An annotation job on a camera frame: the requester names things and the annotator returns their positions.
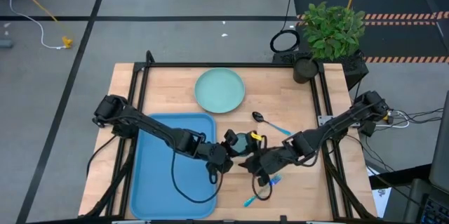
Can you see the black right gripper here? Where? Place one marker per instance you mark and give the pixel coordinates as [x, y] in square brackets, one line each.
[270, 161]

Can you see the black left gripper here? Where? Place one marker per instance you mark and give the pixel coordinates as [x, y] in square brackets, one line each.
[218, 157]

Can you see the teal translucent cup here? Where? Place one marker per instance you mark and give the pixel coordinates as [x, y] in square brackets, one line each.
[240, 144]

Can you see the pale green round plate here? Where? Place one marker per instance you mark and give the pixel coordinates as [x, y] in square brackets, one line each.
[219, 90]

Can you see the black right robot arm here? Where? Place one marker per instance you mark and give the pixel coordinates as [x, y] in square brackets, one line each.
[336, 122]

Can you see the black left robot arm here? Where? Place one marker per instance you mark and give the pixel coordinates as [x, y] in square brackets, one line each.
[147, 125]

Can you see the blue plastic tray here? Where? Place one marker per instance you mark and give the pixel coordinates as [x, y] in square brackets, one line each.
[154, 182]

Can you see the yellow tag on gripper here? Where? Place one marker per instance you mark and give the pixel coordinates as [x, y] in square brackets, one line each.
[256, 136]

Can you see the black plant pot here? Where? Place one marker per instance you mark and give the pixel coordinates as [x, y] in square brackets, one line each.
[305, 71]

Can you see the small black power adapter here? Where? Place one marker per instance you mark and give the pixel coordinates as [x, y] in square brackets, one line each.
[367, 128]

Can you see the white paper sheet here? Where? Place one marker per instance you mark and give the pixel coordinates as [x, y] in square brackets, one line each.
[380, 199]

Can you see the green leafy plant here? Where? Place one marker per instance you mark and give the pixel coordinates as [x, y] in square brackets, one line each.
[331, 31]

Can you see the black keyboard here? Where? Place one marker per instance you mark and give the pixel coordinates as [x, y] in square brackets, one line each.
[436, 213]

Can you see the black mat orange hazard stripes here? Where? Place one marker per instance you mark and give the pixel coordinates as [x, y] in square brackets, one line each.
[386, 3]

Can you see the small grey floor object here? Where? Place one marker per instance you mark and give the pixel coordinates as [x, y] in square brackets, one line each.
[5, 44]

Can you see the black aluminium table frame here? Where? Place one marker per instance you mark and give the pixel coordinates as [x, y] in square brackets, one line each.
[228, 65]

